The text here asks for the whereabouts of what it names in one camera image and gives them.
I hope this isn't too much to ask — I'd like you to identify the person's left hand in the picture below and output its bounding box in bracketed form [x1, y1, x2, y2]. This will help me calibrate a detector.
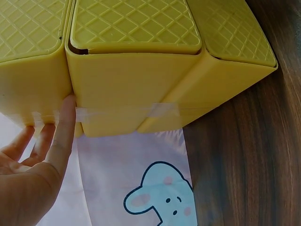
[0, 95, 78, 226]

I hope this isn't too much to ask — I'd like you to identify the clear tape strip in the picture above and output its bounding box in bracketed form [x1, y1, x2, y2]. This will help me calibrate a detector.
[30, 110, 60, 126]
[75, 102, 182, 123]

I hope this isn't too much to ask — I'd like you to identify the yellow plastic box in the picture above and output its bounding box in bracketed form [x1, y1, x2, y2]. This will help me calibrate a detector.
[0, 0, 77, 129]
[63, 0, 204, 138]
[137, 0, 279, 134]

